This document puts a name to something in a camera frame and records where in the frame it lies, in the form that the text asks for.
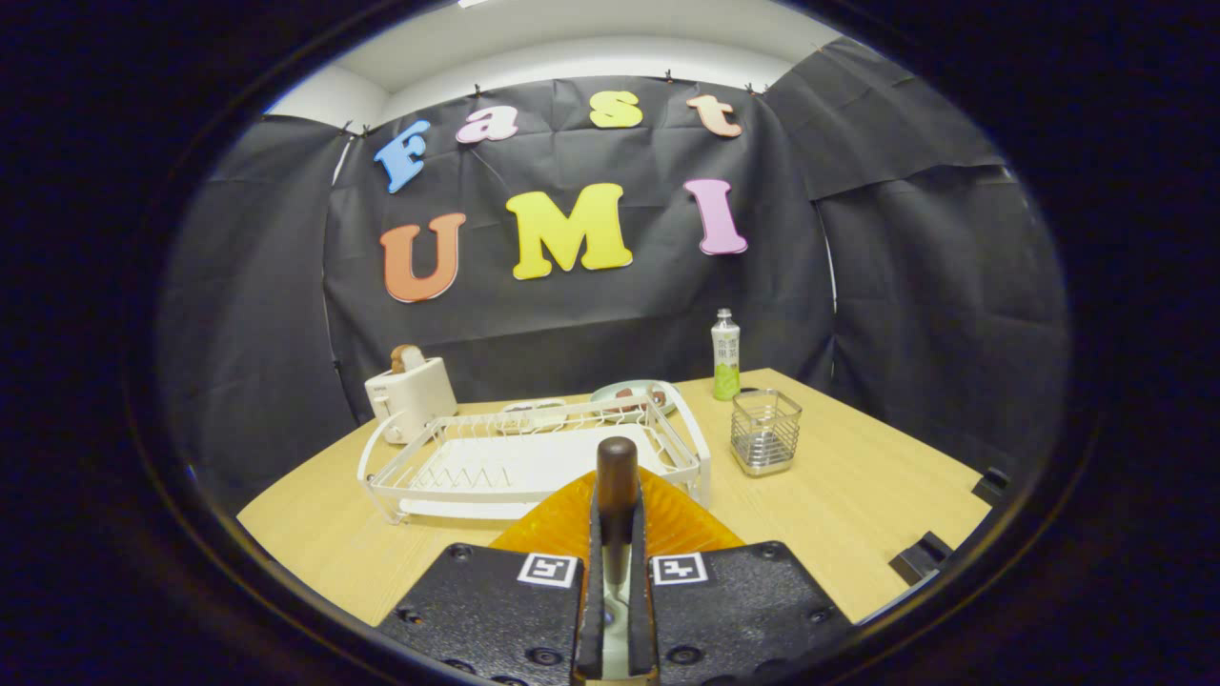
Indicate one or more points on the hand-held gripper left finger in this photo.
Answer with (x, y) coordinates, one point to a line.
(591, 619)

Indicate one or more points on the brown bread slice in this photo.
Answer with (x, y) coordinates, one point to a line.
(407, 359)

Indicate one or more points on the small white dish with food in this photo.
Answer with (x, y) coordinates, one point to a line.
(534, 410)

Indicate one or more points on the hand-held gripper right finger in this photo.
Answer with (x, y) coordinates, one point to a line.
(643, 619)

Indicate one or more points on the white toaster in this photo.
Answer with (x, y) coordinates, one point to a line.
(415, 400)

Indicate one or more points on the pale green plate with food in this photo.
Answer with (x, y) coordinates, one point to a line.
(615, 393)

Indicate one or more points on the black table clamp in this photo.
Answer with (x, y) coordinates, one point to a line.
(920, 560)
(991, 486)

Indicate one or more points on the green label bottle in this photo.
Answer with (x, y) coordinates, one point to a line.
(725, 357)

